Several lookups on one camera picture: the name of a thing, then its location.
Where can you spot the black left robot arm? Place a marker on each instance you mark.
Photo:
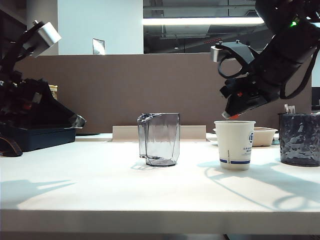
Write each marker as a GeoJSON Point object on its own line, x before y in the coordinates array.
{"type": "Point", "coordinates": [6, 72]}

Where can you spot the black mesh pen holder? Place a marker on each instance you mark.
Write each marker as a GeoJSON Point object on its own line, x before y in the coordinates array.
{"type": "Point", "coordinates": [300, 140]}

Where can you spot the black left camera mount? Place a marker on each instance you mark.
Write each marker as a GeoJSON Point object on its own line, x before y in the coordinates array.
{"type": "Point", "coordinates": [22, 45]}

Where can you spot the brown desk partition panel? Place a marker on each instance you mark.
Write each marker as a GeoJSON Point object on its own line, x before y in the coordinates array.
{"type": "Point", "coordinates": [150, 87]}

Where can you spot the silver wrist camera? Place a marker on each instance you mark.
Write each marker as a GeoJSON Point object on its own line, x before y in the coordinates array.
{"type": "Point", "coordinates": [216, 53]}
{"type": "Point", "coordinates": [47, 37]}

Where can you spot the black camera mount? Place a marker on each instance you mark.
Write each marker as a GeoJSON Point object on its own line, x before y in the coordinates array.
{"type": "Point", "coordinates": [22, 45]}
{"type": "Point", "coordinates": [242, 51]}

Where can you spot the yellow brown patterned box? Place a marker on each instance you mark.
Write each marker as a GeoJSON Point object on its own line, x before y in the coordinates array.
{"type": "Point", "coordinates": [53, 88]}

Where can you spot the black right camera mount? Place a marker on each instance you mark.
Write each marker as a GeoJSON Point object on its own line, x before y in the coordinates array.
{"type": "Point", "coordinates": [242, 51]}

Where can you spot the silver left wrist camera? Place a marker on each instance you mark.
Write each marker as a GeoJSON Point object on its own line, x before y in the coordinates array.
{"type": "Point", "coordinates": [47, 37]}

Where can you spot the silver wall sign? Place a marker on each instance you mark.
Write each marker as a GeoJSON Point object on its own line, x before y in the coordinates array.
{"type": "Point", "coordinates": [98, 46]}

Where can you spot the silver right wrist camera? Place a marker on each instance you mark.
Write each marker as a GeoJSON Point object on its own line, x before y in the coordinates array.
{"type": "Point", "coordinates": [216, 53]}

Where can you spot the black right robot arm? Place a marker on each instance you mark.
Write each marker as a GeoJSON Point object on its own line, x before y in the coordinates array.
{"type": "Point", "coordinates": [282, 57]}

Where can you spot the white paper cup blue logo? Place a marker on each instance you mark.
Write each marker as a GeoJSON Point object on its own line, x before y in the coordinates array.
{"type": "Point", "coordinates": [235, 142]}

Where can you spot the teal letter card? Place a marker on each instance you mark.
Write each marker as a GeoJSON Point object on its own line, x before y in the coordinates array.
{"type": "Point", "coordinates": [275, 142]}

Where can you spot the grey transparent plastic mug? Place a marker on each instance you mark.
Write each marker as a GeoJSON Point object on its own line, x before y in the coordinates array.
{"type": "Point", "coordinates": [162, 140]}

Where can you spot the red letter c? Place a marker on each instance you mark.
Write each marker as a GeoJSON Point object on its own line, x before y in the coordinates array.
{"type": "Point", "coordinates": [235, 116]}

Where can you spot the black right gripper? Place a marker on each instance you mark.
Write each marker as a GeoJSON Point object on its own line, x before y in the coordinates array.
{"type": "Point", "coordinates": [243, 87]}

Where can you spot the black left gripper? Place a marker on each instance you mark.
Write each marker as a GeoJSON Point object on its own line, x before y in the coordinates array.
{"type": "Point", "coordinates": [17, 100]}

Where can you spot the beige pulp food container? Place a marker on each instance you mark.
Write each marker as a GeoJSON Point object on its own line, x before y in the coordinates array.
{"type": "Point", "coordinates": [262, 137]}

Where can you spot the dark blue case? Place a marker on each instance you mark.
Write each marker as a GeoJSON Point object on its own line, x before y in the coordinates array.
{"type": "Point", "coordinates": [45, 140]}

